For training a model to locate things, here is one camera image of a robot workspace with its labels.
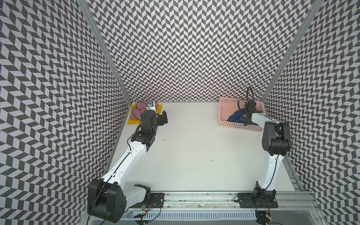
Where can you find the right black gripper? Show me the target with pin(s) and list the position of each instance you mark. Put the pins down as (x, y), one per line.
(243, 118)

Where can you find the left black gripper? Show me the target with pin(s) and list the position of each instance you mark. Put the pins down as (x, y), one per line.
(161, 121)

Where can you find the blue mickey t-shirt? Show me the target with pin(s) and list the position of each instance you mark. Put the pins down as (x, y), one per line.
(237, 117)

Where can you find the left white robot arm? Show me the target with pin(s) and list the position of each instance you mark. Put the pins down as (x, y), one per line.
(107, 198)

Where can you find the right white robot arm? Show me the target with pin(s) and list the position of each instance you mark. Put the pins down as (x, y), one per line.
(276, 142)

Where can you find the folded pink t-shirt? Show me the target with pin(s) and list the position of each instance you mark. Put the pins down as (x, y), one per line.
(140, 109)

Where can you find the pink plastic basket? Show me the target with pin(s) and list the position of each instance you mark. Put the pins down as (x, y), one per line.
(227, 107)

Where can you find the folded yellow t-shirt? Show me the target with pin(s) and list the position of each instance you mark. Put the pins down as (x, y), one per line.
(132, 120)

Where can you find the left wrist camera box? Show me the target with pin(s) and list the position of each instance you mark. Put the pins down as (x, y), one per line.
(151, 105)

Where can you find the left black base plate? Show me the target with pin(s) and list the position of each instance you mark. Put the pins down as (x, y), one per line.
(156, 200)

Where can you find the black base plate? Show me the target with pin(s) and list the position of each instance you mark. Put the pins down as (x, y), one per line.
(249, 201)
(156, 200)

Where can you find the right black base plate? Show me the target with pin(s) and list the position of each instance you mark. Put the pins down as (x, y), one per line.
(249, 201)

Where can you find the aluminium front rail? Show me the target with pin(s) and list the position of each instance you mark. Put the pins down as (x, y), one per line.
(298, 206)

